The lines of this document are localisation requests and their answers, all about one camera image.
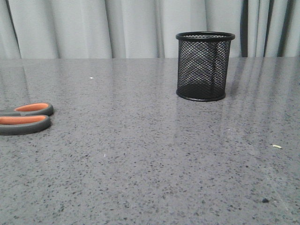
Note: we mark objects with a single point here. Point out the black mesh pen bucket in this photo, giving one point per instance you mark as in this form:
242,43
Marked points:
203,58

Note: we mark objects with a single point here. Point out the grey curtain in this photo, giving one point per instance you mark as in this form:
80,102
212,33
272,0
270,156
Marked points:
87,29

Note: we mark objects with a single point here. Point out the grey and orange scissors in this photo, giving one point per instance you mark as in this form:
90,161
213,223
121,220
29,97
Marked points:
26,119

